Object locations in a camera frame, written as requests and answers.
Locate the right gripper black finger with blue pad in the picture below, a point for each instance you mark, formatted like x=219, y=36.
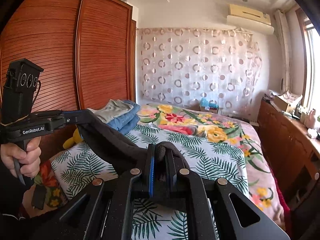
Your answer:
x=149, y=169

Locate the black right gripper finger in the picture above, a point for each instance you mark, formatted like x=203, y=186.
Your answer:
x=173, y=165
x=79, y=117

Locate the black pants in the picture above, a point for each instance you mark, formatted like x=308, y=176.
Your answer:
x=124, y=155

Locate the person's left hand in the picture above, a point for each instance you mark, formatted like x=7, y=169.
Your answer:
x=30, y=158

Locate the yellow plush toy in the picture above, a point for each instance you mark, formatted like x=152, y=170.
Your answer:
x=75, y=139

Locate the folded grey garment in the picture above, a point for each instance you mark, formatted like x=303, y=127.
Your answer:
x=112, y=110

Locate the lower folded blue jeans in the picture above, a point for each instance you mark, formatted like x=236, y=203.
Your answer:
x=130, y=125

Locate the folded blue jeans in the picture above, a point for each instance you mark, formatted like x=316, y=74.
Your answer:
x=130, y=125
x=120, y=121

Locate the upper folded blue jeans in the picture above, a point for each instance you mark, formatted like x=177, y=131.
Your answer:
x=120, y=121

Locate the palm leaf print bedspread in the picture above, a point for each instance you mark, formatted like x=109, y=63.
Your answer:
x=78, y=165

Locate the blue object behind bed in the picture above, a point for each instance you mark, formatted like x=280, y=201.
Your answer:
x=208, y=104

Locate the wooden slatted wardrobe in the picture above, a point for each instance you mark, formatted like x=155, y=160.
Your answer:
x=85, y=47

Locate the circle pattern sheer curtain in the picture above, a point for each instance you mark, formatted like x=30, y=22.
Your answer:
x=184, y=66

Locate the wooden side cabinet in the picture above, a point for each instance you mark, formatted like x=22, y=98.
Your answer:
x=292, y=156

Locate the clutter on cabinet top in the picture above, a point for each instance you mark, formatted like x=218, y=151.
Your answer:
x=295, y=112

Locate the cream wall air conditioner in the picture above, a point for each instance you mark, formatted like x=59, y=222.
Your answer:
x=250, y=19

